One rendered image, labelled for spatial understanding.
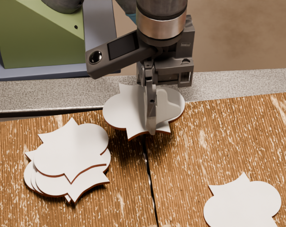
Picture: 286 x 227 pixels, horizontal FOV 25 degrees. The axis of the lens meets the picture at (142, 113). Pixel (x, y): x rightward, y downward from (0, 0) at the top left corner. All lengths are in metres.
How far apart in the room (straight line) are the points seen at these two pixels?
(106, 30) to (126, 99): 0.41
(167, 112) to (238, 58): 1.61
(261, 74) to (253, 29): 1.41
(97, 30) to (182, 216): 0.56
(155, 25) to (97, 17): 0.63
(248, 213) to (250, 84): 0.32
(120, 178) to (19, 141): 0.21
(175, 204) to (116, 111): 0.20
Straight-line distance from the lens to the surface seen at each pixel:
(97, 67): 1.03
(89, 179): 1.17
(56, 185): 1.17
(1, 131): 1.30
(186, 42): 1.02
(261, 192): 1.20
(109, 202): 1.19
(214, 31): 2.78
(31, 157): 1.23
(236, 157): 1.25
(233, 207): 1.18
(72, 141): 1.21
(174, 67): 1.03
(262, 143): 1.28
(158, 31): 0.96
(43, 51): 1.45
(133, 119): 1.13
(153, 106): 1.06
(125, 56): 1.01
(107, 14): 1.58
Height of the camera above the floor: 1.96
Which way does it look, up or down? 52 degrees down
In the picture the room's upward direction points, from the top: straight up
